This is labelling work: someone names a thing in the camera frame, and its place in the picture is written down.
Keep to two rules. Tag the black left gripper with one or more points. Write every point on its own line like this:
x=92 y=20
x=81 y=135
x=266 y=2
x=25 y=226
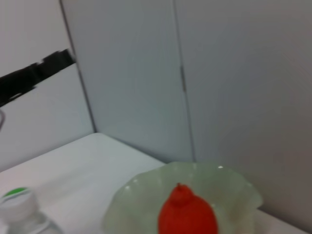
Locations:
x=17 y=83

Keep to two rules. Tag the clear green-label water bottle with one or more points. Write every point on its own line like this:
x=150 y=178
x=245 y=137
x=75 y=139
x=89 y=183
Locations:
x=19 y=204

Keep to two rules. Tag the pale green glass fruit plate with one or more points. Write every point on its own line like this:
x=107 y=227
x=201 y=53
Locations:
x=231 y=195

